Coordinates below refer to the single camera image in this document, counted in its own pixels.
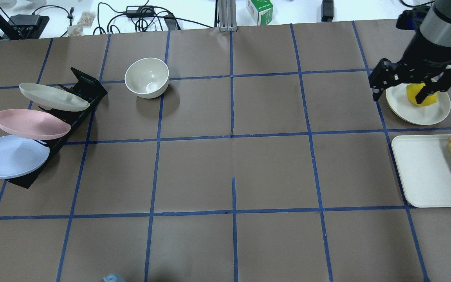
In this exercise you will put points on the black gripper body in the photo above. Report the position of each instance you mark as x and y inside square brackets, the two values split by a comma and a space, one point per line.
[422, 60]

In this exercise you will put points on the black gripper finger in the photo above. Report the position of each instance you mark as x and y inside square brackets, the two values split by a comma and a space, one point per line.
[376, 94]
[430, 87]

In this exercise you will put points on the blue plate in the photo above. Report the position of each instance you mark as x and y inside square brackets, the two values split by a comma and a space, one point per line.
[20, 156]

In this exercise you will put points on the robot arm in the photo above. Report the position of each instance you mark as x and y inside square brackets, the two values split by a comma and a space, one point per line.
[426, 60]

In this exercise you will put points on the white round plate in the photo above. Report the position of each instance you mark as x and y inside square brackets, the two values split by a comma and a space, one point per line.
[398, 101]

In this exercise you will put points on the black plate rack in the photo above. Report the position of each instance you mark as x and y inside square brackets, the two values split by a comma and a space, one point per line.
[87, 88]

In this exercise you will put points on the white plate in rack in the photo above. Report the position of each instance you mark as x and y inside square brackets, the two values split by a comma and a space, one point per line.
[53, 97]

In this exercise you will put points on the pink plate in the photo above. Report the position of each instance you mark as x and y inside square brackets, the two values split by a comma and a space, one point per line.
[32, 124]

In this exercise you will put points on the white rectangular tray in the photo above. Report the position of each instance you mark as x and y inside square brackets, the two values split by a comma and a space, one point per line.
[424, 166]

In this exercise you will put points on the green white box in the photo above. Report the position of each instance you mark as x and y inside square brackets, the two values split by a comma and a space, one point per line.
[261, 11]

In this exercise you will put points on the white bowl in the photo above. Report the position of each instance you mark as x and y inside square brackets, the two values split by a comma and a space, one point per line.
[147, 78]

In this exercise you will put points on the black power adapter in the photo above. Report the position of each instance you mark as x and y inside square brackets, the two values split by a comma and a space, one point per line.
[140, 11]

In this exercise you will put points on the aluminium frame post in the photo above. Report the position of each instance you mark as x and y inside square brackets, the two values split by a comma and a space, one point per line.
[225, 16]

